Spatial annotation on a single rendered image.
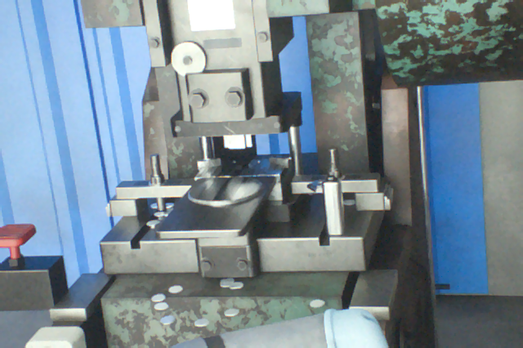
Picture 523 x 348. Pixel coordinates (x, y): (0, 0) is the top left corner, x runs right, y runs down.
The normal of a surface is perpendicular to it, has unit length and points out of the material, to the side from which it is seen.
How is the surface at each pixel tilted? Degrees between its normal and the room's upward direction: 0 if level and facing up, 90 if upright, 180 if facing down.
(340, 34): 90
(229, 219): 0
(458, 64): 145
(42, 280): 90
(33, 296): 90
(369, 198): 90
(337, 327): 11
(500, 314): 0
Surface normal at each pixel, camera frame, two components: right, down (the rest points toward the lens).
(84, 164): -0.22, 0.33
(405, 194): -0.23, 0.04
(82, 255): 0.65, 0.17
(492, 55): -0.04, 0.95
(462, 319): -0.11, -0.94
